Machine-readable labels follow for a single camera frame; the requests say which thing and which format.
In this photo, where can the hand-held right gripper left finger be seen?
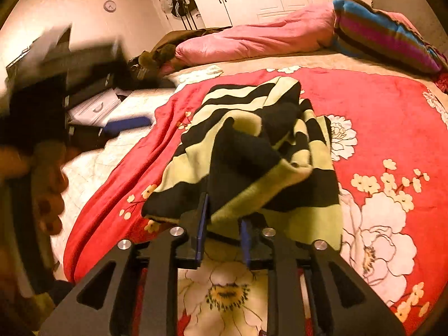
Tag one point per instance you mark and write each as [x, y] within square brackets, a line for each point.
[202, 231]

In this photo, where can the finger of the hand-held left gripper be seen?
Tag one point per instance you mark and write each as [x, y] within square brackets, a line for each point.
[127, 124]

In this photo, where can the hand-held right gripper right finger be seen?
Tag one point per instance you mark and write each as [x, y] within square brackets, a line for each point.
[246, 241]

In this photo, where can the green black striped frog sweater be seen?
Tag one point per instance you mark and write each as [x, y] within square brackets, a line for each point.
[245, 154]

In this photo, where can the person's left hand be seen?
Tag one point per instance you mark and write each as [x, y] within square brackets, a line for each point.
[49, 182]

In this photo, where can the white drawer cabinet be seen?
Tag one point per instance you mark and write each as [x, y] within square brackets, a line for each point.
[94, 108]

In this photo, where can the brown fur-trimmed coat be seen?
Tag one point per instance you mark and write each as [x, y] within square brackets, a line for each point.
[157, 54]

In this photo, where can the hanging black bags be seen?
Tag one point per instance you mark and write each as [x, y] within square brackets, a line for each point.
[180, 5]

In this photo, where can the pink quilt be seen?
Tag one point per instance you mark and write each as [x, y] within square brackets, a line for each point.
[262, 35]

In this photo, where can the red floral blanket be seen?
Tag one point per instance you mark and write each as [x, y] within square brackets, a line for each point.
[385, 112]

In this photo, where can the striped colourful pillow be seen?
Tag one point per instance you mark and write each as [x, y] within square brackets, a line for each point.
[378, 31]

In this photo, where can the grey cushion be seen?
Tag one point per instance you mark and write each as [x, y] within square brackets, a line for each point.
[402, 3]

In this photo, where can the round wall clock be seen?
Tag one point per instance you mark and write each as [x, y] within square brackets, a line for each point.
[110, 6]

